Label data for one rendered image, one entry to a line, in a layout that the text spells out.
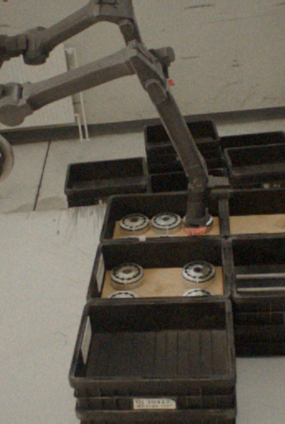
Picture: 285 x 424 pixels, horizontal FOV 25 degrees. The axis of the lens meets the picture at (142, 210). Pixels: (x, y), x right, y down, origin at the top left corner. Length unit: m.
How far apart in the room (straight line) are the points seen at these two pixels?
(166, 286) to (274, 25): 3.27
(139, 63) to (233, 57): 3.34
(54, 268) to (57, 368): 0.52
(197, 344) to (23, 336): 0.60
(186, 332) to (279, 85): 3.52
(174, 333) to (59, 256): 0.75
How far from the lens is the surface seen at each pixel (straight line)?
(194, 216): 2.03
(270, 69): 5.07
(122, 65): 1.67
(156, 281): 2.00
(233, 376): 1.55
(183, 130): 1.82
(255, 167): 3.37
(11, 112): 1.75
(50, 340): 2.05
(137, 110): 5.05
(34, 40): 2.24
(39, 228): 2.61
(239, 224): 2.26
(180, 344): 1.78
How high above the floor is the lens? 2.03
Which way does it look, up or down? 30 degrees down
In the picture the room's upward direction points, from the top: 6 degrees counter-clockwise
